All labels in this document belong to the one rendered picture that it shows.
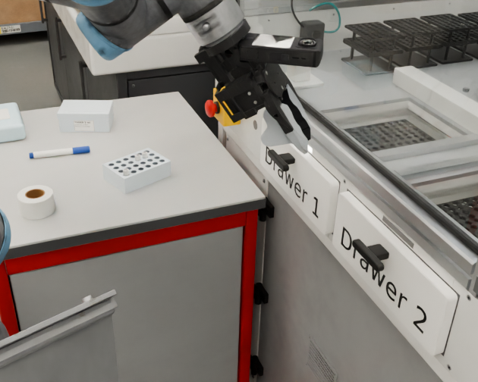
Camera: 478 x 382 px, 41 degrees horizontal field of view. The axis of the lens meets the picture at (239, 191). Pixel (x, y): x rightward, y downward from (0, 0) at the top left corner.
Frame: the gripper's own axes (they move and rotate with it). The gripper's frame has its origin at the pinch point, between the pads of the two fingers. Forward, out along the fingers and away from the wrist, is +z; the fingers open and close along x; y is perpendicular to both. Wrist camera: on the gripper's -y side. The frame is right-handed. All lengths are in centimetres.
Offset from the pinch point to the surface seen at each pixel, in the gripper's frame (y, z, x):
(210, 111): 34, 4, -41
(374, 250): -2.8, 17.5, 8.6
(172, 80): 63, 5, -85
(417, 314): -6.2, 25.0, 16.0
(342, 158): 0.0, 9.8, -7.9
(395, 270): -4.7, 20.8, 10.4
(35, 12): 250, -24, -308
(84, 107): 67, -10, -48
